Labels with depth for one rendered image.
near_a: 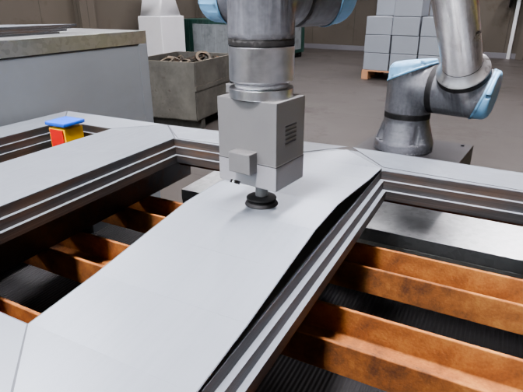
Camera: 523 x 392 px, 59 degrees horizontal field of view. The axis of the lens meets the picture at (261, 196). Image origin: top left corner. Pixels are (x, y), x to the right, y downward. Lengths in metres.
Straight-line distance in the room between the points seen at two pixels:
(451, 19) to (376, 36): 6.77
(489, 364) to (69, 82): 1.19
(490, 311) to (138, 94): 1.23
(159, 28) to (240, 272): 8.97
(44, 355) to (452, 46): 0.92
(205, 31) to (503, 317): 9.53
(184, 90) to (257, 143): 3.94
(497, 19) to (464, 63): 10.93
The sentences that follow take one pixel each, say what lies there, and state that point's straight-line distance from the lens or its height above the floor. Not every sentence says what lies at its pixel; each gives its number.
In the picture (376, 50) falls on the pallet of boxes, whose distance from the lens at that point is 7.79.
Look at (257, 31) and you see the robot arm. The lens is 0.51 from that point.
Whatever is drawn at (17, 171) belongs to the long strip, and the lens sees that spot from 0.89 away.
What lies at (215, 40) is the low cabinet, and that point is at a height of 0.44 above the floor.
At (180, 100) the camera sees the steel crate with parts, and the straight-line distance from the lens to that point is 4.50.
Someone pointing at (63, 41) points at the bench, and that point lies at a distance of 1.39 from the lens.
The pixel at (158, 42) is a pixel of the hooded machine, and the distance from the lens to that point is 9.42.
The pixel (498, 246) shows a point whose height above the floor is 0.68.
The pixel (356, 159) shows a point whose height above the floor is 0.86.
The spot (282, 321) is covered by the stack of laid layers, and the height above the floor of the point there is 0.84.
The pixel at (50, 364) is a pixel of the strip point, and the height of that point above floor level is 0.86.
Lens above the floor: 1.13
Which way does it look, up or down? 23 degrees down
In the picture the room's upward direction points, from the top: straight up
